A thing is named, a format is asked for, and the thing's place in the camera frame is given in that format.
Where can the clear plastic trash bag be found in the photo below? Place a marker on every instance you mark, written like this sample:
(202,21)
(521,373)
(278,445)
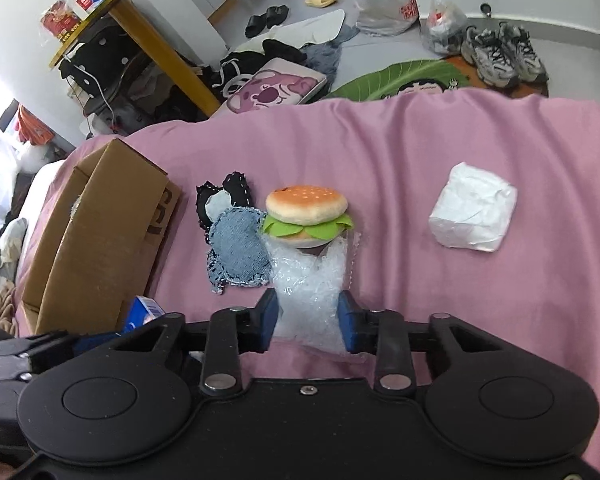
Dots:
(442,25)

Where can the dark clothes pile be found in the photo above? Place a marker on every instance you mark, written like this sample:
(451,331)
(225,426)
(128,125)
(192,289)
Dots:
(155,100)

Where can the green leaf floor mat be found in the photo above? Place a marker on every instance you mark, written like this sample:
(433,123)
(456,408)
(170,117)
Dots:
(380,80)

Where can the pink bed sheet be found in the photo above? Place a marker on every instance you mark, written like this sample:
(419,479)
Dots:
(405,160)

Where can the grey and black sneaker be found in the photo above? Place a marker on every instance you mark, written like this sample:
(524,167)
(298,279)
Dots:
(490,57)
(527,52)

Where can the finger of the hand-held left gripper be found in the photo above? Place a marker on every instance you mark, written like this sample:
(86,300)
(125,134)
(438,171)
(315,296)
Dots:
(92,344)

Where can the hamburger plush toy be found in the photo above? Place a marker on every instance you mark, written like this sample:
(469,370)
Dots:
(305,205)

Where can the grey cloth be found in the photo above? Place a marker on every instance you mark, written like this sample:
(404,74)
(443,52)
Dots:
(325,57)

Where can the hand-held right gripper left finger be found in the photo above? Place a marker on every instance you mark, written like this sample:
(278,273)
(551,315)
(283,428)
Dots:
(266,321)

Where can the black polka dot bag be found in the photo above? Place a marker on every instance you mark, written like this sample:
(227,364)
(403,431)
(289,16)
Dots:
(100,60)

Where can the blue denim fabric patch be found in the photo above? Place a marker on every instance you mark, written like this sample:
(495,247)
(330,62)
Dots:
(240,250)

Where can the clear crinkled plastic bag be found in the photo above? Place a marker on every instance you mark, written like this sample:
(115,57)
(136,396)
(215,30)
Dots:
(305,295)

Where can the pink cartoon cushion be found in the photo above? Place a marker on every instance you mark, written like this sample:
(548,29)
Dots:
(275,90)

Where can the red snack packet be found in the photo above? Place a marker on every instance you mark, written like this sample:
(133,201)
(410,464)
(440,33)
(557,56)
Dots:
(60,20)

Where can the brown cardboard box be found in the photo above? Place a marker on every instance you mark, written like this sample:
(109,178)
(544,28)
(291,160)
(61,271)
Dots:
(90,240)

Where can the yellow table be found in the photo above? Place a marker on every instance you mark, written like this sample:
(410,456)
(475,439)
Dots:
(180,70)

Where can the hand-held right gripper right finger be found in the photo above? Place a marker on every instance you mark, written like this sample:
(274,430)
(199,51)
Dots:
(347,325)

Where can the white wrapped soft package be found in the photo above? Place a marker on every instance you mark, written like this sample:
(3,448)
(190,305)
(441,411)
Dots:
(472,210)

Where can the black stitched fabric piece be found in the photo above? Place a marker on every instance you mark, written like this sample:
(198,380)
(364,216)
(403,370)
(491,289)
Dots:
(237,190)

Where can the white cloth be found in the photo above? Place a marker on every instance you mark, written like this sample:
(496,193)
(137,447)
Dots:
(320,27)

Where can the orange bag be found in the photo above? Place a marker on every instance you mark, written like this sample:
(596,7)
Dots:
(32,127)

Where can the blue and white carton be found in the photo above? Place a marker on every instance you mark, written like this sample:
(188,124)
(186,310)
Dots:
(142,310)

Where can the black slipper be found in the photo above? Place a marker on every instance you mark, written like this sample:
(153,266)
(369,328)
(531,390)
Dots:
(256,25)
(276,15)

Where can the black clothes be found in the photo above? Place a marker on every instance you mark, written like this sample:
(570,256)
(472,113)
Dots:
(280,51)

